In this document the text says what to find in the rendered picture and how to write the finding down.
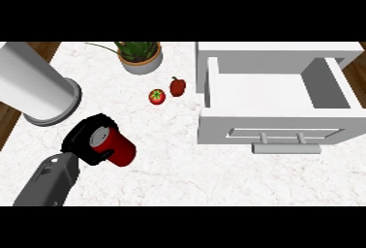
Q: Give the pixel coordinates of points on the red can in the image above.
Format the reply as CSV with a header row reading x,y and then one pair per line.
x,y
116,148

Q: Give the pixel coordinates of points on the red tomato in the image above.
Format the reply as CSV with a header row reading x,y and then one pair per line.
x,y
156,96

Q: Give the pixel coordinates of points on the white cabinet body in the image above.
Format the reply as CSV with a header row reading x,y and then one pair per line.
x,y
265,55

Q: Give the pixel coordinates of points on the potted green plant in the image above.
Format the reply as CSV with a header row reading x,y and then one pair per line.
x,y
139,58

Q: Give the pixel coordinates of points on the red bell pepper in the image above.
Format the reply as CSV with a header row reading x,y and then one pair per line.
x,y
177,87

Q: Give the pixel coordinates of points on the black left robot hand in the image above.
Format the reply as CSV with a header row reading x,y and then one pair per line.
x,y
78,139

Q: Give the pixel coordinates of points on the white open drawer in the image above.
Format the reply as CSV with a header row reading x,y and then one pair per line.
x,y
280,106

